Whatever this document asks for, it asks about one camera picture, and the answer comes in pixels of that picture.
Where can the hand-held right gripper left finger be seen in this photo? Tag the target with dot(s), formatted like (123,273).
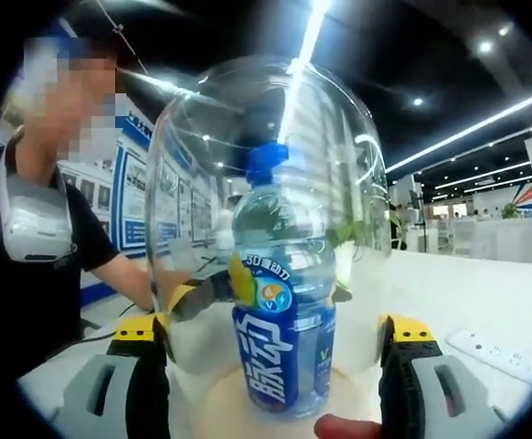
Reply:
(92,388)

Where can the blue wall display boards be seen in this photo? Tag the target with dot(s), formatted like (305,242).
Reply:
(131,183)

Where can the long ceiling light strip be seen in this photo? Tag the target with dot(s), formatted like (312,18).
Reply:
(302,59)

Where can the blue drink bottle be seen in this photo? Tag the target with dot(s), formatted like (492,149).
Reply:
(275,347)

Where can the curved ceiling light strip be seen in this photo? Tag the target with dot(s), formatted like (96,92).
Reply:
(467,130)

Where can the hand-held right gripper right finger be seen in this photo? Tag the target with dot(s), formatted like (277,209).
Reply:
(444,388)

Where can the red and blue banner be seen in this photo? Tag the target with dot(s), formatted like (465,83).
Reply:
(527,194)

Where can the white power strip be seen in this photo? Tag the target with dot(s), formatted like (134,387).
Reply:
(494,356)

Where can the person's right hand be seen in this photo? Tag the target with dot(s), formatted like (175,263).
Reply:
(346,427)

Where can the clear glass dome cover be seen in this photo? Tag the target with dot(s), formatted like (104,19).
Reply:
(193,151)

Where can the white worn device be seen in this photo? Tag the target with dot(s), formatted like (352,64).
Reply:
(33,219)

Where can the round wooden base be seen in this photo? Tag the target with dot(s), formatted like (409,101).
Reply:
(211,402)

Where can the potted green plant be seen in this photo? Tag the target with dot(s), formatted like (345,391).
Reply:
(354,228)

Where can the tripod with screen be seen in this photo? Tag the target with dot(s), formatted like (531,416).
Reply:
(419,219)

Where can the person in black shirt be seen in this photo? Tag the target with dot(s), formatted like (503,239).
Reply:
(28,302)

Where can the small far plant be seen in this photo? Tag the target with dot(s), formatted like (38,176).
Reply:
(510,211)

